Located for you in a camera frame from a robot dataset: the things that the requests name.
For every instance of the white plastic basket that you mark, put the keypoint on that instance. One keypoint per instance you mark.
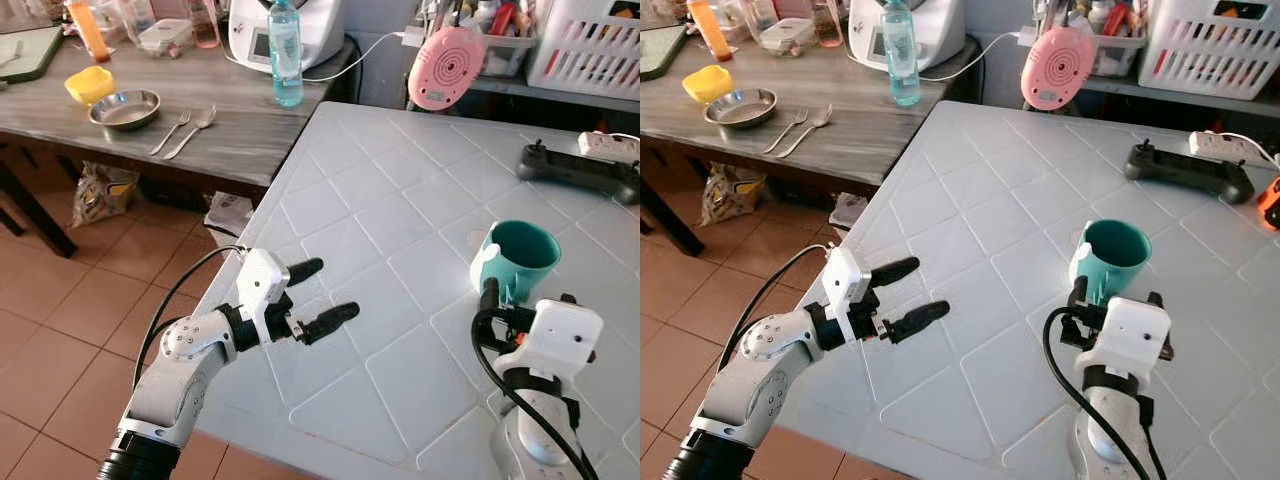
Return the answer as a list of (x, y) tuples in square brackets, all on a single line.
[(585, 50), (1210, 50)]

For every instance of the teal cup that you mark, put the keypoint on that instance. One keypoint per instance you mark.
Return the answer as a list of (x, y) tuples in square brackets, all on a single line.
[(1110, 255), (520, 255)]

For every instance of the white power strip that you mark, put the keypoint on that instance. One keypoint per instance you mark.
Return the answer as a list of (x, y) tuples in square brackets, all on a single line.
[(1230, 148), (608, 147)]

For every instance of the pink drinking glass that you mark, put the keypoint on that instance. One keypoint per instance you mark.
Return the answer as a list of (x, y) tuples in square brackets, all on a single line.
[(204, 25), (827, 25)]

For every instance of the orange object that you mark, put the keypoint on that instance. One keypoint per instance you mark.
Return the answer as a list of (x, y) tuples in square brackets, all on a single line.
[(1270, 203)]

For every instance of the steel bowl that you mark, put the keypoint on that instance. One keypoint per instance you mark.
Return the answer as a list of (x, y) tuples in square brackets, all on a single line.
[(124, 110), (740, 108)]

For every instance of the white kitchen appliance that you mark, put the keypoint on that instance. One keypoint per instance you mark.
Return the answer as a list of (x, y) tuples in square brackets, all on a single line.
[(320, 30), (940, 30)]

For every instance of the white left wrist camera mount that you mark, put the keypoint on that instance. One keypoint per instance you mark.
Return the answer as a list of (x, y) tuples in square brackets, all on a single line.
[(843, 278), (260, 280)]

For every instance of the clear blue water bottle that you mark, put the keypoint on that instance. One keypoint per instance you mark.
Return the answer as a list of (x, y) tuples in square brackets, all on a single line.
[(285, 60), (901, 60)]

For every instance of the clear lidded food container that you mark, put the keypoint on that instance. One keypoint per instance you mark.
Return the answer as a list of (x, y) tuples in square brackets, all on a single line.
[(786, 37), (165, 38)]

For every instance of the steel spoon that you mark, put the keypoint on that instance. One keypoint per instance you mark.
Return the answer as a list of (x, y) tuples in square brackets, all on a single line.
[(190, 133), (805, 131)]

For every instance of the black handheld controller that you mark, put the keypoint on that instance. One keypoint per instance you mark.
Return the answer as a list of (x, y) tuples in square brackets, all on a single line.
[(1185, 168), (575, 170)]

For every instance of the dark wooden table leg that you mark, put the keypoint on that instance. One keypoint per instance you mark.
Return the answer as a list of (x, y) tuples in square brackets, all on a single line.
[(35, 210), (672, 218)]

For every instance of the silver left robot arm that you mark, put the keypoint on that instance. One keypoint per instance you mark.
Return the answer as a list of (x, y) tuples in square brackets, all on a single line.
[(755, 385), (175, 385)]

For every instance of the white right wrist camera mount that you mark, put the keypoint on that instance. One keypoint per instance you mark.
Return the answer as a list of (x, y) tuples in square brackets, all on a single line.
[(560, 335), (1137, 335)]

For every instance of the dark green tray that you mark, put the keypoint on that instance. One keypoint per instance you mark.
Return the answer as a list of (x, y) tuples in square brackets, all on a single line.
[(28, 55), (660, 52)]

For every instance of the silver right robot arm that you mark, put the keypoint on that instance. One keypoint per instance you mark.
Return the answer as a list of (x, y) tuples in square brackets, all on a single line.
[(535, 425), (1110, 425)]

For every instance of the red bottle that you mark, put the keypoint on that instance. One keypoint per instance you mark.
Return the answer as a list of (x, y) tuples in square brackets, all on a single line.
[(502, 18), (1115, 18)]

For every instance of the steel fork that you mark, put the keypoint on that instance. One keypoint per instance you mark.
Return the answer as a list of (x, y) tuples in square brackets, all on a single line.
[(172, 131), (786, 130)]

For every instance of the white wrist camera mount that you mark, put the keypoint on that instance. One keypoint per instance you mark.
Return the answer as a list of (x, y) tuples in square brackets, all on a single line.
[(260, 280), (843, 278), (560, 335), (1137, 335)]

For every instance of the printed snack bag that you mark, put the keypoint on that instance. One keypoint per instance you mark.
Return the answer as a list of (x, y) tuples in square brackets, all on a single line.
[(103, 195), (730, 194)]

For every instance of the grey storage bin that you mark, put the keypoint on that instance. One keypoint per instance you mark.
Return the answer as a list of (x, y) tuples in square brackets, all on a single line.
[(1115, 55), (508, 55)]

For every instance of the orange bottle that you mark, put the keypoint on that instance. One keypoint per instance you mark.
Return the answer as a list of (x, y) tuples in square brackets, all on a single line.
[(90, 30), (711, 30)]

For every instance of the pink round device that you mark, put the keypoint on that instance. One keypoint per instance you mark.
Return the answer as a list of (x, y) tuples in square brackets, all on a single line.
[(446, 68), (1058, 68)]

